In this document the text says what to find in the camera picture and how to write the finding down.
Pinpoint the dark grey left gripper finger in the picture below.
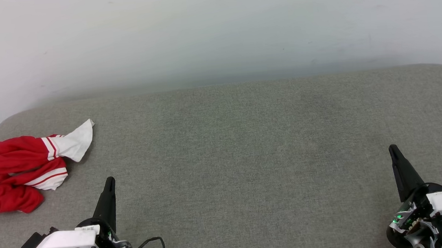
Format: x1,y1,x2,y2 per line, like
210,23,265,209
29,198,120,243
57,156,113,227
89,176,120,234

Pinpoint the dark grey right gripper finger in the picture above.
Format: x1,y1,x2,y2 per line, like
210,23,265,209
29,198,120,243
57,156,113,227
388,142,426,204

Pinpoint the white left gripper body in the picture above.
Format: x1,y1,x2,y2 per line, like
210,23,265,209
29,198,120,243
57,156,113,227
26,215,133,248

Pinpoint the red Bulls 23 jersey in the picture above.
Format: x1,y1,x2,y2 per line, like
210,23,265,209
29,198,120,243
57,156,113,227
0,118,102,216

